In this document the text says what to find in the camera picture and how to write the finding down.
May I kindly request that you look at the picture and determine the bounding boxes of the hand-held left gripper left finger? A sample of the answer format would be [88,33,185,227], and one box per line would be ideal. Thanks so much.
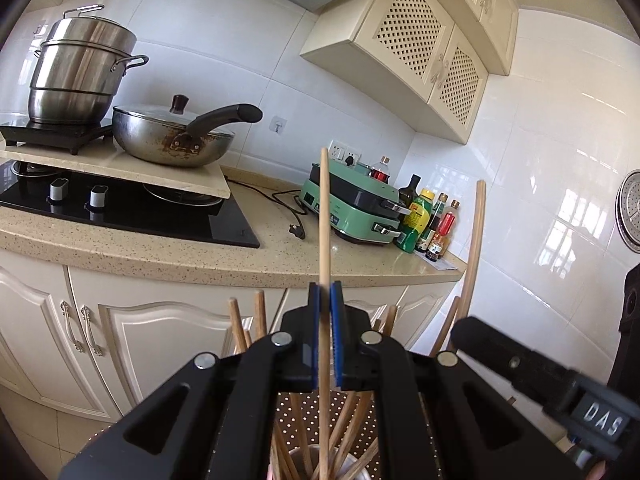
[60,282,321,480]

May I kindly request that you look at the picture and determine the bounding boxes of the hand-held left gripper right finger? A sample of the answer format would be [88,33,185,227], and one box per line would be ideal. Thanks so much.
[330,281,583,480]

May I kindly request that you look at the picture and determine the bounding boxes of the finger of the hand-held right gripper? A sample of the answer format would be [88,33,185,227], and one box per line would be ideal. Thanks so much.
[450,317,576,411]

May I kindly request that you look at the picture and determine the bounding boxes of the bunch of wooden chopsticks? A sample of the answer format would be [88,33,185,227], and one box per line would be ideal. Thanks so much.
[227,290,461,480]

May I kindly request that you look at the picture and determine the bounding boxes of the single wooden chopstick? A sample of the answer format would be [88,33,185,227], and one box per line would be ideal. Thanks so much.
[319,147,332,480]
[457,180,487,321]

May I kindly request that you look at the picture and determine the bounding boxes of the pink cup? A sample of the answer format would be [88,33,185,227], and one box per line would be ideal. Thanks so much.
[267,442,383,480]

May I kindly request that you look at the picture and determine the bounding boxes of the white paper sheet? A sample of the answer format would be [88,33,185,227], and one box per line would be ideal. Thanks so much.
[412,250,468,272]

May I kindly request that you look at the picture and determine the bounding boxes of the yellow green plastic bottle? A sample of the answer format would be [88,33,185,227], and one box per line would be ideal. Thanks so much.
[397,189,433,253]

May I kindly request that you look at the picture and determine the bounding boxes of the green electric grill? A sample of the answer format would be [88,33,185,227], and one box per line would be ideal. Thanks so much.
[299,161,416,246]

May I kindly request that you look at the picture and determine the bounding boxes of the red label sauce bottle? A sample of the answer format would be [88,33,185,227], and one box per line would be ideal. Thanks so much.
[432,200,460,261]

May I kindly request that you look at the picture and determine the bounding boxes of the dark sauce bottle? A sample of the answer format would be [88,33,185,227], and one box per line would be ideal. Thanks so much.
[430,192,448,253]

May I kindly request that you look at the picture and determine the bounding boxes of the dark green oil bottle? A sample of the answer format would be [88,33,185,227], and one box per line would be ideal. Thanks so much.
[398,174,422,211]

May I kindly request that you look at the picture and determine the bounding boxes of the black glass gas hob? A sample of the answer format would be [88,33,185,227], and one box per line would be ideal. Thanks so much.
[0,160,261,249]

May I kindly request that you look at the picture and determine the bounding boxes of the cream base cabinets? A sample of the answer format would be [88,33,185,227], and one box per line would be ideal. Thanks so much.
[0,200,466,421]

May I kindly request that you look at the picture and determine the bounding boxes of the round metal steamer plate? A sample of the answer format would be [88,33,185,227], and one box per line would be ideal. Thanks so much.
[615,170,640,253]

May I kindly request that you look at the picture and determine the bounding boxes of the beige stone slab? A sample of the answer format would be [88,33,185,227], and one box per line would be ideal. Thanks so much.
[0,145,232,200]

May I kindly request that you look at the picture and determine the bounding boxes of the glass wok lid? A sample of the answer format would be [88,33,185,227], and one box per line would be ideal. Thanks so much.
[114,94,236,138]

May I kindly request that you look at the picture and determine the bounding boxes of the black induction cooker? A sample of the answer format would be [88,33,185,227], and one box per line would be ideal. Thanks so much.
[0,116,115,156]

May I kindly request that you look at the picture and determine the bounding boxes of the stainless steel steamer pot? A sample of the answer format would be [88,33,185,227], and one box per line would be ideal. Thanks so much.
[27,4,150,125]

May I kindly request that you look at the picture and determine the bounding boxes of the black power cable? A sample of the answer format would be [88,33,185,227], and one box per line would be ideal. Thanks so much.
[222,175,308,241]

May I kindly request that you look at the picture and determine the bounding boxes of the white wall outlet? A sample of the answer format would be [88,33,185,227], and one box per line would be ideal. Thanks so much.
[330,140,362,167]

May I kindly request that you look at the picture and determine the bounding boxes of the steel wok with black handle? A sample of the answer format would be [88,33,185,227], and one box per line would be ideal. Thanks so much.
[111,104,263,168]

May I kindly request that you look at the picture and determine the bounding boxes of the cream lattice door wall cabinet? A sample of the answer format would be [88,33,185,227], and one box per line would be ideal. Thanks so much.
[300,0,488,143]

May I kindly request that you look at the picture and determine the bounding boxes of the cream upper wall cabinets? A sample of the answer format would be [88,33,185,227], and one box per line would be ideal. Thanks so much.
[430,0,521,77]

